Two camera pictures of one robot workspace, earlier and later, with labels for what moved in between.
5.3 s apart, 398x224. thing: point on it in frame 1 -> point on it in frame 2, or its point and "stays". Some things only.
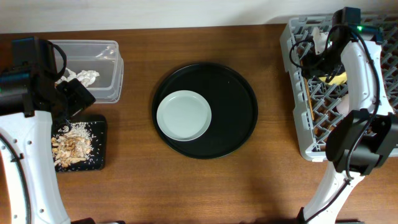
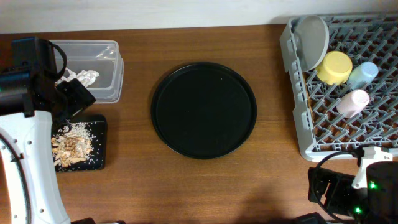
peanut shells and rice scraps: [72, 144] stays
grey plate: [184, 116] -> [311, 37]
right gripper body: [319, 66] -> [325, 189]
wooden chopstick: [308, 94] stays
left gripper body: [77, 100] stays
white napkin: [85, 76] stays
